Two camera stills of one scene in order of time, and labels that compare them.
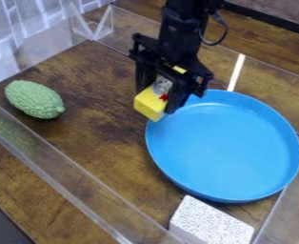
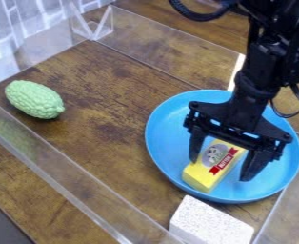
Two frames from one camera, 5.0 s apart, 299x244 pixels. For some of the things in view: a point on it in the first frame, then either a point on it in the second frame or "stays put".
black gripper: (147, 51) -> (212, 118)
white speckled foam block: (202, 223) stays put
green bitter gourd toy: (35, 99) stays put
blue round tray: (228, 147) stays put
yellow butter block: (150, 104) -> (220, 156)
